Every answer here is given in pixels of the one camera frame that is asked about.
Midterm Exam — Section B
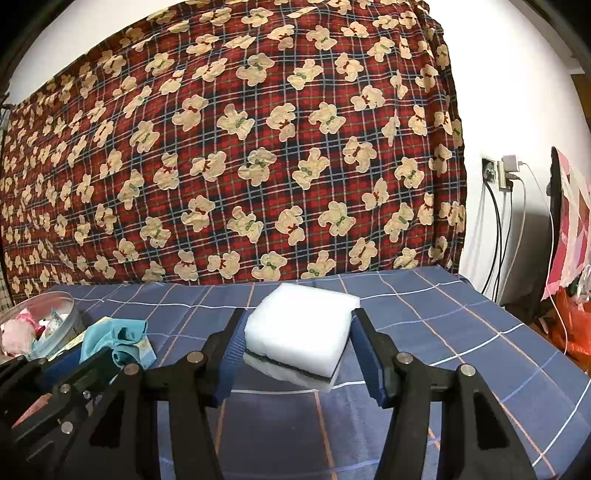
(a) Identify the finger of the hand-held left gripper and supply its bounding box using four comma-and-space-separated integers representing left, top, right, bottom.
0, 357, 44, 391
39, 346, 118, 393

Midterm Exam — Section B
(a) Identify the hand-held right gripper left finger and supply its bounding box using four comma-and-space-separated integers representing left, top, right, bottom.
69, 308, 245, 480

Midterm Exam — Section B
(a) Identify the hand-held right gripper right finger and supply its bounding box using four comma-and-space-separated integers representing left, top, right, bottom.
351, 308, 539, 480

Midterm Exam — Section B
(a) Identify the clear round container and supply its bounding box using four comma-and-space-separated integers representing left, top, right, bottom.
0, 293, 87, 361

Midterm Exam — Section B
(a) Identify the teal sponge packet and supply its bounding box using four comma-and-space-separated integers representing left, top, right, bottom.
80, 316, 158, 371

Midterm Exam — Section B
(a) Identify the white sponge with dark layer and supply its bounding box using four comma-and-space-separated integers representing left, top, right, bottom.
243, 282, 362, 394

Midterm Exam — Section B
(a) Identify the blue plaid tablecloth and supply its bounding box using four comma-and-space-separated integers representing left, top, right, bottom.
9, 265, 591, 480

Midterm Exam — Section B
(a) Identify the red plaid bear-print blanket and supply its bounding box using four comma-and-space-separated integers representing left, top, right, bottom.
0, 0, 467, 308

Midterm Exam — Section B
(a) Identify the orange plastic bag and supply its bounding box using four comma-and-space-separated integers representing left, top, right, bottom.
551, 288, 591, 371

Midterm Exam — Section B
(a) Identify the white charger plug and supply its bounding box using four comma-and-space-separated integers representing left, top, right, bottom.
500, 155, 521, 191

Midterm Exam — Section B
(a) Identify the black panel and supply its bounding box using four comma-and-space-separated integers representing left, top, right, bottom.
546, 147, 563, 296

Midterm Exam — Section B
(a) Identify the black cable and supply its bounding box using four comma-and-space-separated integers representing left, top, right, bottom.
481, 181, 505, 302

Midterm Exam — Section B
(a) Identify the thin white cable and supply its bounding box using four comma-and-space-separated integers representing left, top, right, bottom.
518, 161, 571, 354

